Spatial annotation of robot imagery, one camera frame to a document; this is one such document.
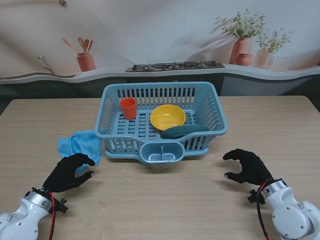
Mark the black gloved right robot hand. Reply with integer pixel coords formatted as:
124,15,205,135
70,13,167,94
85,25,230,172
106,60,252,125
222,148,275,187

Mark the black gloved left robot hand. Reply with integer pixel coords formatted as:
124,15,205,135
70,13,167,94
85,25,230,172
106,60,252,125
41,153,96,194

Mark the blue cleaning cloth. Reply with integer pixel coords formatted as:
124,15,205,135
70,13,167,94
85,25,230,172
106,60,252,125
56,129,103,176

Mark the teal plastic plate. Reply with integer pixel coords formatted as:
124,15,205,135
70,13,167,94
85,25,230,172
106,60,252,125
159,124,210,140

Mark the orange plastic cup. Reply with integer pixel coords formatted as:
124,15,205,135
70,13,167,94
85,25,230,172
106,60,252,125
119,97,137,120

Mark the yellow plastic plate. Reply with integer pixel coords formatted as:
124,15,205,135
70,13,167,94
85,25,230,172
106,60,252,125
149,104,187,132

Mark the light blue plastic dish basket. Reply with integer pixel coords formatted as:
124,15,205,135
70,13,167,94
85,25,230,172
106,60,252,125
93,81,229,161

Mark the printed kitchen backdrop banner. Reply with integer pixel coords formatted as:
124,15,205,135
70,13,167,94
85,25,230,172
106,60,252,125
0,0,320,116

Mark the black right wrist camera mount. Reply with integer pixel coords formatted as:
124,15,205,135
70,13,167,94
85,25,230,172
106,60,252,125
247,189,266,205

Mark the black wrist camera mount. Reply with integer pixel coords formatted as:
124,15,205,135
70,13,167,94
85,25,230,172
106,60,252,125
247,189,266,205
51,197,69,215

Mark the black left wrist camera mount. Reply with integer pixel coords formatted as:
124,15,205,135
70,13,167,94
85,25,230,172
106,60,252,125
51,197,69,215

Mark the red black left arm cable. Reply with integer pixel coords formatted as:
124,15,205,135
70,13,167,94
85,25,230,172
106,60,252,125
47,191,57,240

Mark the red black arm cable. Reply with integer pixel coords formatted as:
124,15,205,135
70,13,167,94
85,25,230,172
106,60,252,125
47,191,57,240
256,182,272,240

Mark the red black right arm cable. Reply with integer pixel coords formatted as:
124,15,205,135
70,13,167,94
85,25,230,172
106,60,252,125
256,182,272,240

